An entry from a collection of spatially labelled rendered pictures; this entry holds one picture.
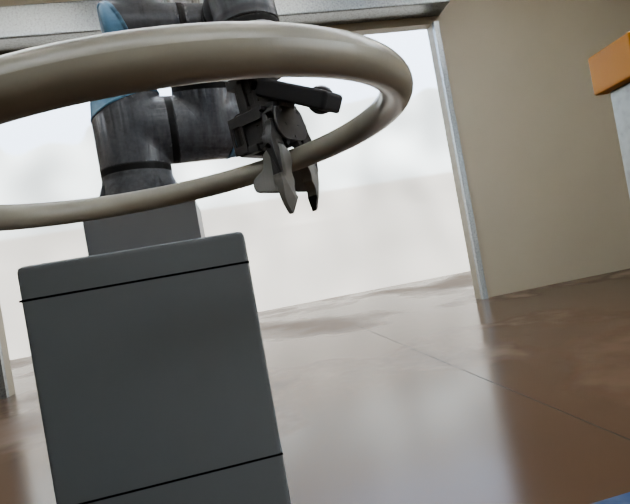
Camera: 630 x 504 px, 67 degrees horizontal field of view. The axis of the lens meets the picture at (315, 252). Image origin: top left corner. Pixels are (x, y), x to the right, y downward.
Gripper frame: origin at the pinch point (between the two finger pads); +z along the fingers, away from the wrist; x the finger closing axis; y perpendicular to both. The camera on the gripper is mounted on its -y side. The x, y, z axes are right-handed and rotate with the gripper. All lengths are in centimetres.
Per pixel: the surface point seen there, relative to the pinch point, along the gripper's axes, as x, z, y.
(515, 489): -84, 89, 7
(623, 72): -53, -11, -42
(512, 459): -103, 90, 11
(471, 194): -493, -13, 92
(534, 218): -539, 31, 42
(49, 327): 11, 8, 50
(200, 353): -4.8, 19.8, 33.1
